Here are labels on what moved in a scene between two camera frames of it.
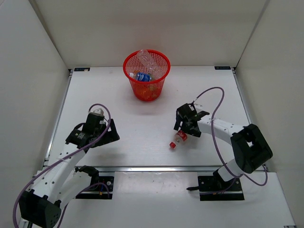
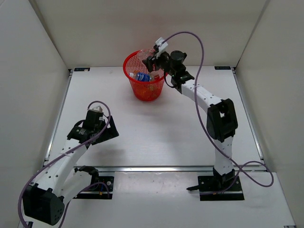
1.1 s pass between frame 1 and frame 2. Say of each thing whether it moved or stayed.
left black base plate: stayed
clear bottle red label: moved
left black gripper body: stayed
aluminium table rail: stayed
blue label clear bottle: stayed
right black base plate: stayed
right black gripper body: moved
